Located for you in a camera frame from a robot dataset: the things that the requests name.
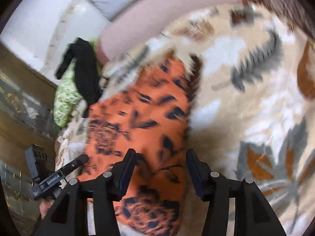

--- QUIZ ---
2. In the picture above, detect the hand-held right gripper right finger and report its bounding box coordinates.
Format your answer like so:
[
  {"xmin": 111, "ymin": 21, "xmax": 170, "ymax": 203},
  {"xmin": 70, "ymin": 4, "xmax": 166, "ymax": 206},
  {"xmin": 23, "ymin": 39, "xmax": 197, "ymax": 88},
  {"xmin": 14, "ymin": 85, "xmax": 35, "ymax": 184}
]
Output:
[{"xmin": 186, "ymin": 149, "xmax": 283, "ymax": 236}]

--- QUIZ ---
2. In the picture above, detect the green printed garment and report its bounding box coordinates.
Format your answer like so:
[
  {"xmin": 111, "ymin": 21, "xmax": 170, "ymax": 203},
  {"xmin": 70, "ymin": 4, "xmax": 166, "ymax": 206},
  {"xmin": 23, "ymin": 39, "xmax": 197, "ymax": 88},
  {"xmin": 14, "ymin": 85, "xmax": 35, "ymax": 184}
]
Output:
[{"xmin": 54, "ymin": 41, "xmax": 99, "ymax": 127}]

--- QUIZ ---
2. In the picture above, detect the black garment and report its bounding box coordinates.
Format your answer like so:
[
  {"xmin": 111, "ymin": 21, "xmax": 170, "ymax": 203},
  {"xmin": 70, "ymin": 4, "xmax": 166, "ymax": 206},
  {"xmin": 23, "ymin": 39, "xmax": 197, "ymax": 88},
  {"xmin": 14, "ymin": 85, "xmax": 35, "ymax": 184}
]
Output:
[{"xmin": 55, "ymin": 37, "xmax": 102, "ymax": 118}]

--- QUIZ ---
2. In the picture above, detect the wooden glass-front cabinet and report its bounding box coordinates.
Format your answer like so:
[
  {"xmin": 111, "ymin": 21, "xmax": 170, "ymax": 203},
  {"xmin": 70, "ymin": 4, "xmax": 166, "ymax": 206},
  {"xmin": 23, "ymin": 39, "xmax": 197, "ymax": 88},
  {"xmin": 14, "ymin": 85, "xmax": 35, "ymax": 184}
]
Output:
[{"xmin": 0, "ymin": 43, "xmax": 62, "ymax": 227}]

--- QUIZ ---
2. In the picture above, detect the beige leaf-print blanket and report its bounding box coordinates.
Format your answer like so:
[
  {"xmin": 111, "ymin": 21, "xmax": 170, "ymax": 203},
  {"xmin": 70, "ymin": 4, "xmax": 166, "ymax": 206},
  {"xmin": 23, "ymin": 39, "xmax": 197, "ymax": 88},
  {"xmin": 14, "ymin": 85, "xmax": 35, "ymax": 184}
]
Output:
[{"xmin": 54, "ymin": 1, "xmax": 313, "ymax": 236}]

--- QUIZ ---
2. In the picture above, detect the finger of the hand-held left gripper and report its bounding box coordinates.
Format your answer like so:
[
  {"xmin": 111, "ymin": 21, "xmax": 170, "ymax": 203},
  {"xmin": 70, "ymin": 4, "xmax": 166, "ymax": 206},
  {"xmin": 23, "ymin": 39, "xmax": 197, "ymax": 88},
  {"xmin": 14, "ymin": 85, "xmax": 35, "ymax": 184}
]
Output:
[{"xmin": 61, "ymin": 154, "xmax": 89, "ymax": 177}]

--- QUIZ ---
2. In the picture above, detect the orange floral garment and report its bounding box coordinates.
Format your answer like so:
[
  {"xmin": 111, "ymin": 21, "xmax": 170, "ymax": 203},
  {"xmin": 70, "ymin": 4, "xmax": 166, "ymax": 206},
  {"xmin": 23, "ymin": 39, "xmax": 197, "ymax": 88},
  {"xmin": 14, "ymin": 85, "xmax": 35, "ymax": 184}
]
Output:
[{"xmin": 82, "ymin": 56, "xmax": 203, "ymax": 235}]

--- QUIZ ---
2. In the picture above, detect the person's left hand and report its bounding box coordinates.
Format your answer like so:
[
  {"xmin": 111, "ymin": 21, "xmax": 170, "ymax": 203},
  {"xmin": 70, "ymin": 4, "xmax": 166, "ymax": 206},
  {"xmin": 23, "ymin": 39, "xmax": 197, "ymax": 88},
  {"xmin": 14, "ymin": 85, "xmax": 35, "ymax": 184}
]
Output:
[{"xmin": 39, "ymin": 199, "xmax": 55, "ymax": 220}]

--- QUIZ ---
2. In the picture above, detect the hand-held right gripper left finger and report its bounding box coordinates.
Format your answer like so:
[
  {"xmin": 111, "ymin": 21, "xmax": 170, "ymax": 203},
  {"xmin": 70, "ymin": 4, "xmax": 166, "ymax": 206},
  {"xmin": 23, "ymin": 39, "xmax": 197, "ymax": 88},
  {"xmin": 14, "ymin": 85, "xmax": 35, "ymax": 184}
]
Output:
[{"xmin": 32, "ymin": 149, "xmax": 137, "ymax": 236}]

